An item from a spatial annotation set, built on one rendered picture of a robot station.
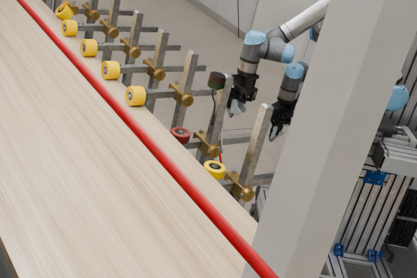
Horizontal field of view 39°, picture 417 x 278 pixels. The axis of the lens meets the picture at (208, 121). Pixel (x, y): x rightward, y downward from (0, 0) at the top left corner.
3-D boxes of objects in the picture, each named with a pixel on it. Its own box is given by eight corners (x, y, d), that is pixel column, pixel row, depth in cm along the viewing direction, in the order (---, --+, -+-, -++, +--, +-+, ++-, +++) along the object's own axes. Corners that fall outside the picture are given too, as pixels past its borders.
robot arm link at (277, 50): (291, 38, 231) (265, 33, 230) (297, 48, 221) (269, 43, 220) (286, 57, 235) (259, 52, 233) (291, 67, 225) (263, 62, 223)
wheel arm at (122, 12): (134, 14, 342) (136, 9, 341) (137, 16, 340) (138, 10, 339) (74, 12, 322) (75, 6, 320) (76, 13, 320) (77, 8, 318)
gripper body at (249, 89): (244, 105, 228) (252, 77, 223) (226, 96, 232) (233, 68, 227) (254, 102, 234) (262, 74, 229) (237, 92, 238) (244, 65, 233)
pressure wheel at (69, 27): (78, 35, 294) (72, 36, 300) (77, 18, 293) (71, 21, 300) (66, 34, 290) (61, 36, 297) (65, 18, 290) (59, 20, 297)
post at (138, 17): (124, 100, 301) (141, 9, 280) (127, 103, 298) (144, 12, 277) (118, 100, 299) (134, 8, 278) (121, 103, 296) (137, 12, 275)
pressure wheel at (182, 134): (179, 149, 241) (184, 125, 236) (188, 160, 235) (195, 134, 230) (161, 151, 236) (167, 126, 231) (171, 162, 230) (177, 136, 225)
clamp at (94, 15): (90, 12, 331) (91, 3, 328) (100, 20, 321) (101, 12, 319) (79, 12, 327) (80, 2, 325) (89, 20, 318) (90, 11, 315)
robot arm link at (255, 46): (270, 38, 219) (247, 33, 218) (262, 66, 224) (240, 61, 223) (267, 31, 226) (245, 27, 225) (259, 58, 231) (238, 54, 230)
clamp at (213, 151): (201, 141, 246) (204, 130, 244) (218, 157, 237) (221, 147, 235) (190, 142, 243) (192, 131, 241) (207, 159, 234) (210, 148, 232)
